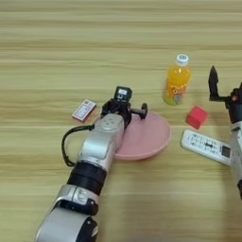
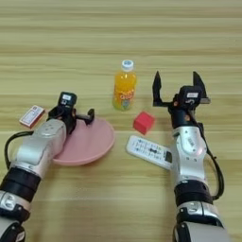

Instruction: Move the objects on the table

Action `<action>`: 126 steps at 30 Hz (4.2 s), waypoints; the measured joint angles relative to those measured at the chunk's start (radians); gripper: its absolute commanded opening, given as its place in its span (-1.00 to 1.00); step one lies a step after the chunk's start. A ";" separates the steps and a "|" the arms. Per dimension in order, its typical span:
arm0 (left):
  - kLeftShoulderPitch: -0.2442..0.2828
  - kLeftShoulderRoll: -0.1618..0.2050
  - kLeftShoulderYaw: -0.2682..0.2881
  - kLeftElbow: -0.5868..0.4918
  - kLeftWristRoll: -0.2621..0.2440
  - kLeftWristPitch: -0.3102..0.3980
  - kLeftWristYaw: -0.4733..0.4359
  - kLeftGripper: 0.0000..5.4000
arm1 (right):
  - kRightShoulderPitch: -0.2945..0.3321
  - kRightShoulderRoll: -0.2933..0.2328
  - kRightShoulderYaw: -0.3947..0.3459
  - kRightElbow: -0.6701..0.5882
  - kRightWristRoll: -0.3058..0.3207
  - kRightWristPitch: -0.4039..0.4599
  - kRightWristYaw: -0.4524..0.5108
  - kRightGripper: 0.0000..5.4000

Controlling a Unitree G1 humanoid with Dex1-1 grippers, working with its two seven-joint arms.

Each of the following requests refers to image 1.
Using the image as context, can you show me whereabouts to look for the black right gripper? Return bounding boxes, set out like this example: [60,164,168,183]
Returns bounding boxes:
[207,65,242,125]

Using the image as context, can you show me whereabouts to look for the red cube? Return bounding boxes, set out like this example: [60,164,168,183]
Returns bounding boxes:
[184,105,210,130]

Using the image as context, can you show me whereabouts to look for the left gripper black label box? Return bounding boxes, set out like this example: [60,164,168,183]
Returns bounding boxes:
[112,85,133,104]

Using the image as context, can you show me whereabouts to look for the small pink card box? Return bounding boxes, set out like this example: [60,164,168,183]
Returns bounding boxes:
[71,99,98,124]

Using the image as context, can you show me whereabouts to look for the pink round plate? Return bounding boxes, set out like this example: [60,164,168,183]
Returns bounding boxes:
[94,110,173,162]

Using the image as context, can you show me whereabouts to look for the orange juice bottle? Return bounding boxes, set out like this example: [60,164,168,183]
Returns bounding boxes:
[162,53,192,107]

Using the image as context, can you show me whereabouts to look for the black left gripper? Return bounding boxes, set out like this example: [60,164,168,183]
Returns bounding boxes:
[100,97,149,130]

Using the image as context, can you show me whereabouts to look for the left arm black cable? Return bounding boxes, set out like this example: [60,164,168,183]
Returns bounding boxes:
[60,124,96,167]

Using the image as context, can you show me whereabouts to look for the white remote control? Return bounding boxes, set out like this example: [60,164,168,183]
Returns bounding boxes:
[181,129,233,166]

